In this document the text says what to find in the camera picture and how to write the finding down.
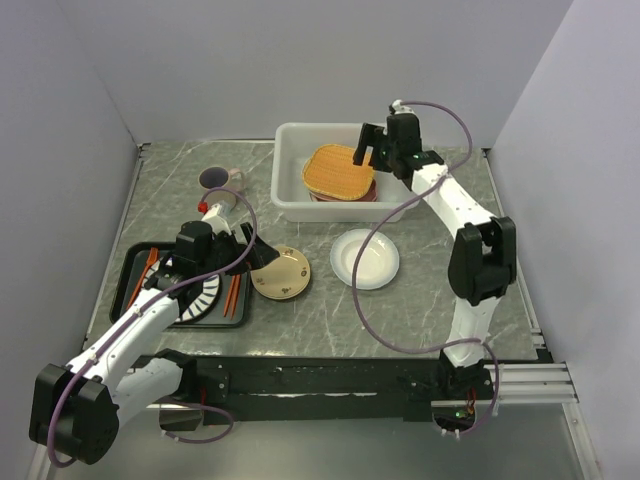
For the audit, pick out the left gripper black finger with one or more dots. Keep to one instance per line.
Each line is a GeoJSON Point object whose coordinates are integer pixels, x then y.
{"type": "Point", "coordinates": [261, 254]}
{"type": "Point", "coordinates": [238, 269]}

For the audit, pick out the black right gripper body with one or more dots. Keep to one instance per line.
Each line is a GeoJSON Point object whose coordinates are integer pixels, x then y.
{"type": "Point", "coordinates": [383, 154]}

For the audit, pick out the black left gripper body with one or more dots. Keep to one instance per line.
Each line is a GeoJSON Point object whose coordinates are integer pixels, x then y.
{"type": "Point", "coordinates": [225, 250]}

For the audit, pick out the small beige floral plate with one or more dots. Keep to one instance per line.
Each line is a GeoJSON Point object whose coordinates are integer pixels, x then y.
{"type": "Point", "coordinates": [285, 277]}

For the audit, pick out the woven bamboo plate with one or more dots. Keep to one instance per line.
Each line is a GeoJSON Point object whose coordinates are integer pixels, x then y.
{"type": "Point", "coordinates": [330, 171]}

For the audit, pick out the white ceramic bowl plate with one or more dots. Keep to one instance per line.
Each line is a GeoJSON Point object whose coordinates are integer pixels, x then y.
{"type": "Point", "coordinates": [378, 265]}

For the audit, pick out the beige and pink plate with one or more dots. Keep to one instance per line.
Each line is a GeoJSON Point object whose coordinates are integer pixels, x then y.
{"type": "Point", "coordinates": [310, 190]}

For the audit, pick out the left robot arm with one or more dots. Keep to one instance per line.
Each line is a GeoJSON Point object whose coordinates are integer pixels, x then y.
{"type": "Point", "coordinates": [78, 408]}

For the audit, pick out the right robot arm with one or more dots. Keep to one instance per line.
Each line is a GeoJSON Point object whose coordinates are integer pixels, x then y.
{"type": "Point", "coordinates": [483, 260]}

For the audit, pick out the white plastic bin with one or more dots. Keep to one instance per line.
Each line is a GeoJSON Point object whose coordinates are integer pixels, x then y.
{"type": "Point", "coordinates": [294, 145]}

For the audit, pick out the orange chopstick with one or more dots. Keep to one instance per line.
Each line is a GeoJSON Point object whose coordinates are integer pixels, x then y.
{"type": "Point", "coordinates": [225, 314]}
{"type": "Point", "coordinates": [234, 295]}

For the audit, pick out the white blue striped plate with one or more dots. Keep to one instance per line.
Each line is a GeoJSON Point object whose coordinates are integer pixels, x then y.
{"type": "Point", "coordinates": [202, 304]}

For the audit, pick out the black serving tray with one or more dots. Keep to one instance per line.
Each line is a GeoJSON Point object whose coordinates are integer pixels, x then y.
{"type": "Point", "coordinates": [131, 270]}

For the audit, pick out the beige ceramic mug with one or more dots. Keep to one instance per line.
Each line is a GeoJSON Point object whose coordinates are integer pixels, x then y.
{"type": "Point", "coordinates": [219, 177]}

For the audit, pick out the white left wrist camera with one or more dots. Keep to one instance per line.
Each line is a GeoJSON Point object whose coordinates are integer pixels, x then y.
{"type": "Point", "coordinates": [216, 216]}

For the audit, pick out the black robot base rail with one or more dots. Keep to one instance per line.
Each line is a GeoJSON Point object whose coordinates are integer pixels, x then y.
{"type": "Point", "coordinates": [303, 388]}

